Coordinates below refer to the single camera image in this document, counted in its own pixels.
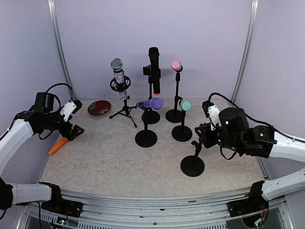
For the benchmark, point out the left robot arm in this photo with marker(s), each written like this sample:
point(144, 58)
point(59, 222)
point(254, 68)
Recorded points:
point(47, 114)

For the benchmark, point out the black round-base stand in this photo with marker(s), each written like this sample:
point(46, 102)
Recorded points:
point(192, 165)

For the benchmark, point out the black stand under teal mic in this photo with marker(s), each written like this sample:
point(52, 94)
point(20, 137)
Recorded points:
point(181, 132)

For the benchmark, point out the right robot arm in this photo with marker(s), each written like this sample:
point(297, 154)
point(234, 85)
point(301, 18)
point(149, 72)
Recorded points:
point(233, 129)

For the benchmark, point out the black tall microphone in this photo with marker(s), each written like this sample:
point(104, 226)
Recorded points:
point(155, 70)

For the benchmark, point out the orange microphone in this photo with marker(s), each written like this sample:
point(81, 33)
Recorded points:
point(57, 146)

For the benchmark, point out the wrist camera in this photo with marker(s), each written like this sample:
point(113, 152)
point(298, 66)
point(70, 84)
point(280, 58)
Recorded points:
point(212, 112)
point(70, 108)

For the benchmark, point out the metal frame post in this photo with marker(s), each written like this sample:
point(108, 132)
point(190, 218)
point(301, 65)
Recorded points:
point(246, 51)
point(59, 45)

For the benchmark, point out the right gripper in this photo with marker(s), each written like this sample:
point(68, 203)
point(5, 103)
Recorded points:
point(206, 137)

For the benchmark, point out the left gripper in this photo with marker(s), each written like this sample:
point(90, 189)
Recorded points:
point(73, 134)

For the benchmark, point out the black stand under pink mic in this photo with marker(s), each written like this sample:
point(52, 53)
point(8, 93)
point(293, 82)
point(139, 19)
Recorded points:
point(174, 115)

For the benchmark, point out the pink microphone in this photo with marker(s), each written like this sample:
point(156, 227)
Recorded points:
point(176, 65)

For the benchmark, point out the right metal frame post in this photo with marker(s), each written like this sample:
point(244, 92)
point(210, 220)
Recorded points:
point(246, 51)

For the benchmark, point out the dark red floral plate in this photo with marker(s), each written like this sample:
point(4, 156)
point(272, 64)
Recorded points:
point(99, 107)

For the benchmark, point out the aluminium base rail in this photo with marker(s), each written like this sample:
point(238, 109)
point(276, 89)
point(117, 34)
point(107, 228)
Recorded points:
point(208, 211)

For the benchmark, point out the purple microphone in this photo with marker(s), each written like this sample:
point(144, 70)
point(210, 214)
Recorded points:
point(156, 103)

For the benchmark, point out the black stand under purple mic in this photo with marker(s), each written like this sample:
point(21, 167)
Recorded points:
point(146, 138)

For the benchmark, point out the black tripod mic stand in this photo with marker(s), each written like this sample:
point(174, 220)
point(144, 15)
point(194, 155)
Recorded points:
point(125, 111)

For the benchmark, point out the teal microphone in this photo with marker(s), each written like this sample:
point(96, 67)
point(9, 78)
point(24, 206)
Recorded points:
point(185, 105)

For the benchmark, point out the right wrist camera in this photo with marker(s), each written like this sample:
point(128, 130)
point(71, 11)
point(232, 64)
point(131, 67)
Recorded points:
point(212, 112)

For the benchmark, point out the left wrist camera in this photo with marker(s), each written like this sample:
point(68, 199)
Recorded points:
point(70, 108)

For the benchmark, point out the silver rhinestone microphone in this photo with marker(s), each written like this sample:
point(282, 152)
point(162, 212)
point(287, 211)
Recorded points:
point(118, 74)

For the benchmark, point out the left metal frame post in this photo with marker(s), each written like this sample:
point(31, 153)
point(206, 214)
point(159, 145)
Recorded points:
point(59, 45)

